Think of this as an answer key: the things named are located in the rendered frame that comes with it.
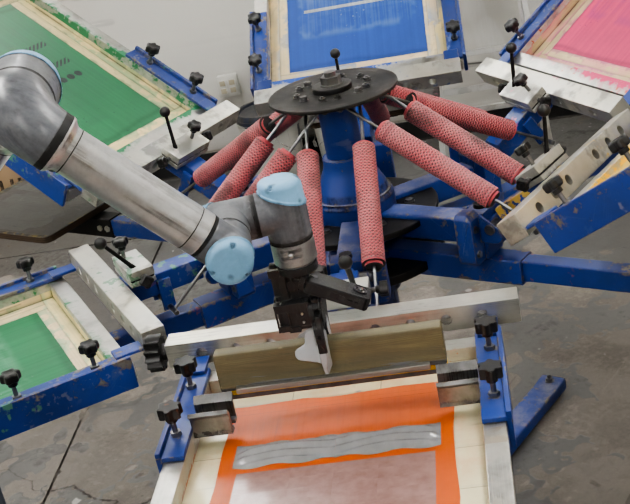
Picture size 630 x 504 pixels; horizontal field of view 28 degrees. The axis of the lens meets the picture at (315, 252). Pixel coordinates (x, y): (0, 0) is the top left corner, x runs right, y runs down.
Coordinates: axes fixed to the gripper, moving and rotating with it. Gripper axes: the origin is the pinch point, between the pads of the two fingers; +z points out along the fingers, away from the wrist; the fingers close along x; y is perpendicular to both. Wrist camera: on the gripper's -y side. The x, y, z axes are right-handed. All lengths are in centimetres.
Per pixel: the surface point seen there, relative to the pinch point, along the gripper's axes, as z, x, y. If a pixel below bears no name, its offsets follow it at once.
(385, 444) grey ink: 9.5, 14.0, -8.5
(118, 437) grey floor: 105, -158, 104
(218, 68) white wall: 52, -408, 94
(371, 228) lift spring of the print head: -4.7, -45.3, -6.5
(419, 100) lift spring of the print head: -19, -82, -19
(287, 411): 10.1, -1.7, 10.1
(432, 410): 10.2, 4.1, -16.4
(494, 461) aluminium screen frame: 6.7, 26.9, -26.5
